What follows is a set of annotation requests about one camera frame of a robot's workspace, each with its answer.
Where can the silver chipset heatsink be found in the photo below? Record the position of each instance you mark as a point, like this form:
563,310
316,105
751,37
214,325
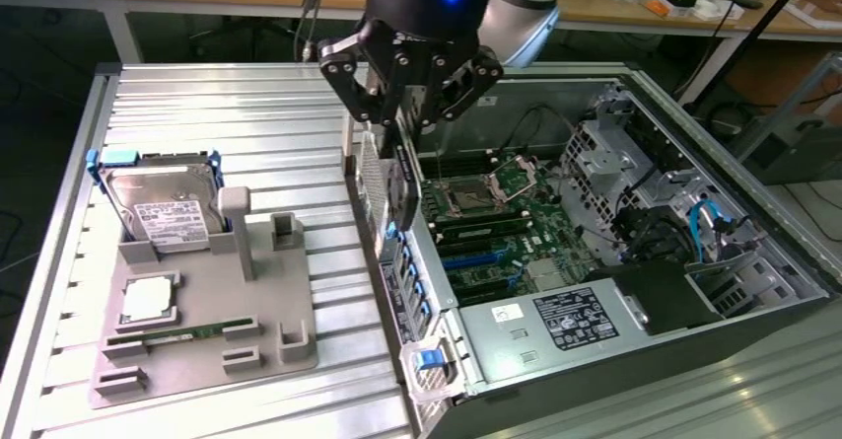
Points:
545,275

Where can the black stand pole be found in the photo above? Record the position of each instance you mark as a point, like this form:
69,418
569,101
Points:
751,33

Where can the green motherboard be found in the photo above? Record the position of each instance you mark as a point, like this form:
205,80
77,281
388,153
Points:
552,232

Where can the grey cabinet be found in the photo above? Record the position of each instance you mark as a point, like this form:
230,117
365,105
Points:
802,153

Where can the grey parts rack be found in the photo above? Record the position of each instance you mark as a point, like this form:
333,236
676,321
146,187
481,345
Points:
197,360

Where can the open black PC case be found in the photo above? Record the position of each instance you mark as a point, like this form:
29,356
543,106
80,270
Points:
657,375

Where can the silver CPU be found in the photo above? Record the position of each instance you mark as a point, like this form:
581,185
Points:
148,298

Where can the green graphics card black fan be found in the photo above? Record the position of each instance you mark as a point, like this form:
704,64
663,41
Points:
404,187

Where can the blue case latch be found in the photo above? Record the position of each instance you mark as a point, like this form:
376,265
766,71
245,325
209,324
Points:
425,360

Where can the blue disk caddy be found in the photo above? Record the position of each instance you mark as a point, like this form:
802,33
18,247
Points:
121,157

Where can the silver socket cover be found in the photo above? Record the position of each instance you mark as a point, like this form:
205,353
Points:
519,160

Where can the white orange desk item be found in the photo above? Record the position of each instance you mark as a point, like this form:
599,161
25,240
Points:
714,7

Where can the black RAM stick white label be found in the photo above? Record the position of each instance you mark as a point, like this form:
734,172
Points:
480,229

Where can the CPU socket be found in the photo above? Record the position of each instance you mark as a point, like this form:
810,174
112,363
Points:
469,195

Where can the silver perforated disk bay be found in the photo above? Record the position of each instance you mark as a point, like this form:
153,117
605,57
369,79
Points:
604,163

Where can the green RAM stick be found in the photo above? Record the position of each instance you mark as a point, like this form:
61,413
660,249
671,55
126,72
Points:
190,333

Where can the blue expansion slot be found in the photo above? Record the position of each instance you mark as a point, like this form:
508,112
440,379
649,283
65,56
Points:
469,260

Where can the grey power supply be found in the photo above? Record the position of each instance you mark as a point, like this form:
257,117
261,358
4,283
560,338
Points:
512,350

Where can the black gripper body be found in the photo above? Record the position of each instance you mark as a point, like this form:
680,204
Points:
420,10

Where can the silver hard disk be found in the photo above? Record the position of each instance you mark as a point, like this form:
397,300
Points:
164,197

